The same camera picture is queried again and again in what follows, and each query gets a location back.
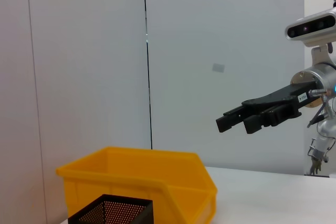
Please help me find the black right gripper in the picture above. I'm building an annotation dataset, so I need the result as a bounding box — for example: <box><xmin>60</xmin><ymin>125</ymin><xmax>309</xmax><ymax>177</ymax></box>
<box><xmin>216</xmin><ymin>81</ymin><xmax>320</xmax><ymax>135</ymax></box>

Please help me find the black mesh pen holder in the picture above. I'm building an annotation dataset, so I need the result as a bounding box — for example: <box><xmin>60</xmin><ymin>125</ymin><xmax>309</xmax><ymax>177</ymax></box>
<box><xmin>67</xmin><ymin>194</ymin><xmax>153</xmax><ymax>224</ymax></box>

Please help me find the yellow plastic storage bin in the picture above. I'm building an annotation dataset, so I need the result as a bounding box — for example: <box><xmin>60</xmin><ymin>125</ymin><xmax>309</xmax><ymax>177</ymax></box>
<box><xmin>56</xmin><ymin>146</ymin><xmax>218</xmax><ymax>224</ymax></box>

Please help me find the right gripper cable with connector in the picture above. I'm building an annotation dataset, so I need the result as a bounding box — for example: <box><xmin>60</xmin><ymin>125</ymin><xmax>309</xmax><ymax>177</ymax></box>
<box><xmin>307</xmin><ymin>89</ymin><xmax>333</xmax><ymax>128</ymax></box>

